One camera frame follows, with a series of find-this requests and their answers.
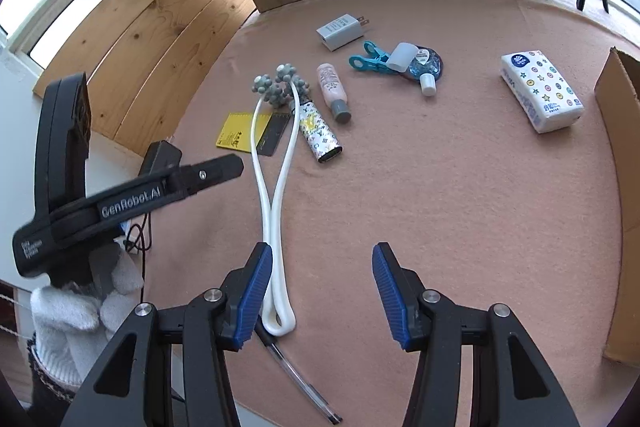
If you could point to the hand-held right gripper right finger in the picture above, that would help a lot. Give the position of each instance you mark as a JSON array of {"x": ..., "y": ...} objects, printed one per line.
[{"x": 392, "y": 297}]

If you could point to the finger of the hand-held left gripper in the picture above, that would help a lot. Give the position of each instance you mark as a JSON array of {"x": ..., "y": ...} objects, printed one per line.
[
  {"x": 62, "y": 132},
  {"x": 210, "y": 172}
]

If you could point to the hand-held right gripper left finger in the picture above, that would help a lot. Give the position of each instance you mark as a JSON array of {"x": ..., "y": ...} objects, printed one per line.
[{"x": 252, "y": 297}]

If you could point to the black clear pen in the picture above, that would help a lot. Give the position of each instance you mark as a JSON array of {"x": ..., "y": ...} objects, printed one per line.
[{"x": 300, "y": 382}]

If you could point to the grey ball white massager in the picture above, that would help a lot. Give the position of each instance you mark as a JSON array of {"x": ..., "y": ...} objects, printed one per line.
[{"x": 280, "y": 89}]

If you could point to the patterned cylindrical tube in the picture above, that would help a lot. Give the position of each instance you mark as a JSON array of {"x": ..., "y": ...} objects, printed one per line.
[{"x": 320, "y": 132}]

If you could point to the teal clip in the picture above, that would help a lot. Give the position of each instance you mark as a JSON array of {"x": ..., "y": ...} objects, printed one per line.
[{"x": 370, "y": 59}]

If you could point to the translucent white cap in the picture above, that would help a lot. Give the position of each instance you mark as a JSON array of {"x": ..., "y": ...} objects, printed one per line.
[{"x": 402, "y": 57}]

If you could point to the clear blue bottle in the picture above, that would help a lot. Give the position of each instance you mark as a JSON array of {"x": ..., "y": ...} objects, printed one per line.
[{"x": 425, "y": 62}]

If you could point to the star print tissue pack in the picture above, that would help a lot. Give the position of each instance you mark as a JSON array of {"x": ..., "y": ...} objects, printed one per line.
[{"x": 540, "y": 87}]

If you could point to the cardboard box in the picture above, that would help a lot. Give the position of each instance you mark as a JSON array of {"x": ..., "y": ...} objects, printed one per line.
[{"x": 620, "y": 157}]

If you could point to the person's left forearm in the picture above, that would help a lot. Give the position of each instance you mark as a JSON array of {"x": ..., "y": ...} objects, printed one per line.
[{"x": 47, "y": 387}]

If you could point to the person's left hand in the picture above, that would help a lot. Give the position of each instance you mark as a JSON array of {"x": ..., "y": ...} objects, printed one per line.
[{"x": 70, "y": 322}]

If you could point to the yellow and grey card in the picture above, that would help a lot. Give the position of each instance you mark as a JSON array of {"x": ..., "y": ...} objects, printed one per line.
[{"x": 235, "y": 132}]

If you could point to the black power adapter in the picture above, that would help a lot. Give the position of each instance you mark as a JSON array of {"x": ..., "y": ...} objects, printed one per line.
[{"x": 160, "y": 157}]

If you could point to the pine plank board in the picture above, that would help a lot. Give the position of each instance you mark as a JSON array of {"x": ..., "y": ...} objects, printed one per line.
[{"x": 150, "y": 32}]

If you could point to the pink bottle grey cap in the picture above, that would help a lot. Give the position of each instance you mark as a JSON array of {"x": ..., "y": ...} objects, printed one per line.
[{"x": 332, "y": 89}]

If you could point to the white usb charger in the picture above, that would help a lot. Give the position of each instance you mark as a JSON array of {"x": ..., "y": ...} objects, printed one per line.
[{"x": 340, "y": 32}]

